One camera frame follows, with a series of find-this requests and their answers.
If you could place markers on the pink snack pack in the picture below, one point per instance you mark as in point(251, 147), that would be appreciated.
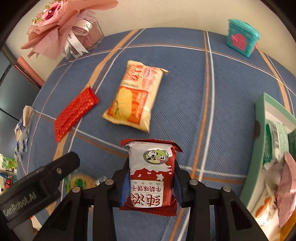
point(285, 195)

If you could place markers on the white tray with green rim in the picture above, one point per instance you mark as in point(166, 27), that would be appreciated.
point(266, 109)

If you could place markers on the blue plaid bed cover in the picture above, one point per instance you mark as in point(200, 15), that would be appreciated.
point(206, 104)

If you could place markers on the green white snack pack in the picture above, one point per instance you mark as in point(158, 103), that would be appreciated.
point(276, 144)

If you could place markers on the pink flower bouquet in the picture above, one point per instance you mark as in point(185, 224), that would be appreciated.
point(49, 31)

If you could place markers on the teal toy box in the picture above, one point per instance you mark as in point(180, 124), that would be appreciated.
point(242, 37)

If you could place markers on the dark green snack pack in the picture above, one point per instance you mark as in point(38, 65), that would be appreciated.
point(292, 143)

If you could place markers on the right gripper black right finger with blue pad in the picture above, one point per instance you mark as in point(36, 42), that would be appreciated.
point(232, 219)

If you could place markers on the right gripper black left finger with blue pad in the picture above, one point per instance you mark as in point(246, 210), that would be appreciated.
point(70, 220)

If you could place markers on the red white milk biscuit pack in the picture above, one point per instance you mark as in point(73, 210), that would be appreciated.
point(151, 176)

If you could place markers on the red foil snack pack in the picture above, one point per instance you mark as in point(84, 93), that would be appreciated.
point(74, 111)

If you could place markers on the orange cream snack pack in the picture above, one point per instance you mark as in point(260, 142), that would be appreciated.
point(135, 97)

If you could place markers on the white snack bag red writing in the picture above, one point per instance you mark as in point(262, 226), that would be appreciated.
point(265, 211)

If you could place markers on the yellow snack bag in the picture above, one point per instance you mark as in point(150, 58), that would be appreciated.
point(285, 230)

